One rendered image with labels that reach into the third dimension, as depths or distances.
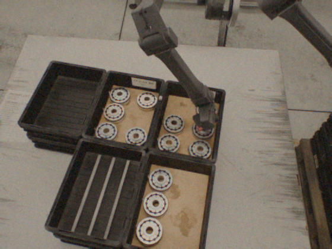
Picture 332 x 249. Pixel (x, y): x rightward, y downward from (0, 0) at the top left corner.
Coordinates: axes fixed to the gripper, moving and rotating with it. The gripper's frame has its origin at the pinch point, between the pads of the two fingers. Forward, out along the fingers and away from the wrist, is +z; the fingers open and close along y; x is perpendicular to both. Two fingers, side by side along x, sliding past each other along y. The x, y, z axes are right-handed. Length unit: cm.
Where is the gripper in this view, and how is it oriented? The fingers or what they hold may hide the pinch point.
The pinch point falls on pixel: (203, 127)
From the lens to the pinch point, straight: 150.2
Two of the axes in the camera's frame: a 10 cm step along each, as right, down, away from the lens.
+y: 8.9, -3.9, 2.5
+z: 0.0, 5.3, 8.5
